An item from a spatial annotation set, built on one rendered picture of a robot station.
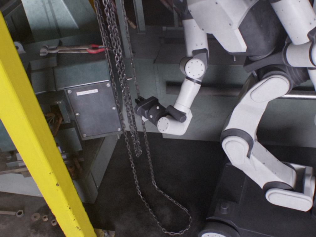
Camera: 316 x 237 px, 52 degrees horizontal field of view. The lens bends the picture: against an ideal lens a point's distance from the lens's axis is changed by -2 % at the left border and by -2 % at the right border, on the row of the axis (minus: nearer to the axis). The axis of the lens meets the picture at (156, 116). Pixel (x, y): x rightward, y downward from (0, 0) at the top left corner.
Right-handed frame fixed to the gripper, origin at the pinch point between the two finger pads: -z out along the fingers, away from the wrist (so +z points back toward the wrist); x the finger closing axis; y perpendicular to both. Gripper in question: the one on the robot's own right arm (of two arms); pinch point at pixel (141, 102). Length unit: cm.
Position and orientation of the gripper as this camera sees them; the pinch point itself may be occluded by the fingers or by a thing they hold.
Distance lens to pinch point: 153.2
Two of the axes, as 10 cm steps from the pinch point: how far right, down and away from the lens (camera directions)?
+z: 6.0, 4.7, -6.5
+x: 7.9, -4.6, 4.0
